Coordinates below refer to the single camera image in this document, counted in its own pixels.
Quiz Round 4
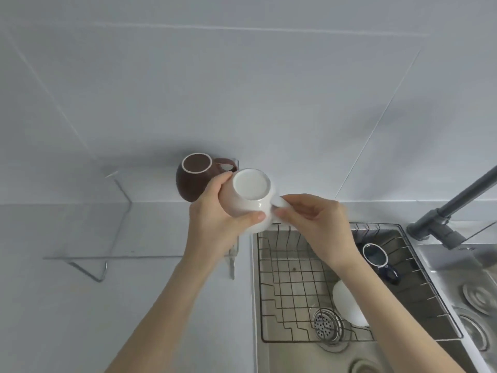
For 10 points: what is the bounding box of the person's right hand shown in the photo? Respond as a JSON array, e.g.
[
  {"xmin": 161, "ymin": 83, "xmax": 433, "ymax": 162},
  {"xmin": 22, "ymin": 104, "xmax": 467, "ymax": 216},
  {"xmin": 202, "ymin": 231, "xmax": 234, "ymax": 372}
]
[{"xmin": 271, "ymin": 193, "xmax": 360, "ymax": 271}]

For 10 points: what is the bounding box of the person's left hand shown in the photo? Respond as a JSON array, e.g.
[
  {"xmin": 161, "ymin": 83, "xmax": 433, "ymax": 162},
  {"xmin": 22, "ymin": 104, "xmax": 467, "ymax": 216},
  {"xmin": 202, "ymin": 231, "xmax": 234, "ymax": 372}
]
[{"xmin": 182, "ymin": 173, "xmax": 267, "ymax": 268}]

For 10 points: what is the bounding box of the white ceramic mug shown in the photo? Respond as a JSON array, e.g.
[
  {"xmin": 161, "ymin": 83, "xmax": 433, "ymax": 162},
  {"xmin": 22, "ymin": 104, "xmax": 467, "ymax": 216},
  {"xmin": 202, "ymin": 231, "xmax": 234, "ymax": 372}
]
[
  {"xmin": 332, "ymin": 279, "xmax": 370, "ymax": 328},
  {"xmin": 218, "ymin": 168, "xmax": 292, "ymax": 234}
]

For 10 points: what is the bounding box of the person's right forearm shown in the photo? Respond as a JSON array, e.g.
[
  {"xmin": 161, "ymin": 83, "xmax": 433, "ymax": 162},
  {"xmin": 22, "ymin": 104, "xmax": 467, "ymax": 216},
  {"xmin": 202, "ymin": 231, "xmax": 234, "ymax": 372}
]
[{"xmin": 332, "ymin": 245, "xmax": 468, "ymax": 373}]

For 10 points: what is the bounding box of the person's left forearm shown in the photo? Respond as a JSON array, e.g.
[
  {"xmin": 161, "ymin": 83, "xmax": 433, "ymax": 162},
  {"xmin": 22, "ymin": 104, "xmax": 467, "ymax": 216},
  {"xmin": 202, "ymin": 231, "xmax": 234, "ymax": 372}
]
[{"xmin": 103, "ymin": 250, "xmax": 233, "ymax": 373}]

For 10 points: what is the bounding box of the brown ceramic mug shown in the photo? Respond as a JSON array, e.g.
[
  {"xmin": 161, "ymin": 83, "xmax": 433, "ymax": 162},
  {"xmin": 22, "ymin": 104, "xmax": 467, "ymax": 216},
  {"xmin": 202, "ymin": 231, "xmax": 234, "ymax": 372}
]
[{"xmin": 176, "ymin": 152, "xmax": 238, "ymax": 203}]

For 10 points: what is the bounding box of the dark blue ceramic mug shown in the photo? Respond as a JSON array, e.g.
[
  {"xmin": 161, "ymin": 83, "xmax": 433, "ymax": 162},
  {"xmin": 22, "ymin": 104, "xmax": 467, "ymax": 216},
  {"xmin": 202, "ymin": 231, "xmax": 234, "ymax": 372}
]
[{"xmin": 355, "ymin": 242, "xmax": 401, "ymax": 286}]

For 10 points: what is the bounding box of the perforated metal sink strainer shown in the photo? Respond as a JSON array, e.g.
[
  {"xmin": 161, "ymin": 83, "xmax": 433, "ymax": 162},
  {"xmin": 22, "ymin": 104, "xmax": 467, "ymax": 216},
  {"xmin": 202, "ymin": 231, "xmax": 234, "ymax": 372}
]
[{"xmin": 312, "ymin": 308, "xmax": 345, "ymax": 342}]

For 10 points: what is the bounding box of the stainless steel sink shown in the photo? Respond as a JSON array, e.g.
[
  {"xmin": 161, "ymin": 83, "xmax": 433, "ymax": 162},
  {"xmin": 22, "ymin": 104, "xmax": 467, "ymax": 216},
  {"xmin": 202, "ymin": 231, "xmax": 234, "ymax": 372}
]
[{"xmin": 250, "ymin": 222, "xmax": 497, "ymax": 373}]

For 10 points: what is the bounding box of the grey kitchen faucet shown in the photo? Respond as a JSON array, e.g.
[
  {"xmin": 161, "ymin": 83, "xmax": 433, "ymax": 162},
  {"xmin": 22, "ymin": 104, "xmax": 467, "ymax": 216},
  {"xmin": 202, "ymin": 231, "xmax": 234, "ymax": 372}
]
[{"xmin": 406, "ymin": 165, "xmax": 497, "ymax": 251}]

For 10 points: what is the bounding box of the round metal drain cover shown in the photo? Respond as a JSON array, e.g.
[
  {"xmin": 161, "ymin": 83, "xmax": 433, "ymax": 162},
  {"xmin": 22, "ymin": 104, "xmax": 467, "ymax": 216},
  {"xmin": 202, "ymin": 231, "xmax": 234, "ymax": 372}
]
[
  {"xmin": 456, "ymin": 312, "xmax": 492, "ymax": 352},
  {"xmin": 462, "ymin": 283, "xmax": 497, "ymax": 317}
]

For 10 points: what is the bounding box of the metal wire dish basket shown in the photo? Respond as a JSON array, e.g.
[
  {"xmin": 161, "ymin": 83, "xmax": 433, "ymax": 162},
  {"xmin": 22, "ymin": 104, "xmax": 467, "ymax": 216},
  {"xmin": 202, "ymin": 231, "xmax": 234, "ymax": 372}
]
[{"xmin": 257, "ymin": 223, "xmax": 464, "ymax": 344}]

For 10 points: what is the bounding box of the clear glass wall shelf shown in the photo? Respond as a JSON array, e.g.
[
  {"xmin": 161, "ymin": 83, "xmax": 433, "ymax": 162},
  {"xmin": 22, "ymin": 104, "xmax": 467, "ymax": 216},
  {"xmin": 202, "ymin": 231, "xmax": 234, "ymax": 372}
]
[{"xmin": 43, "ymin": 159, "xmax": 240, "ymax": 283}]

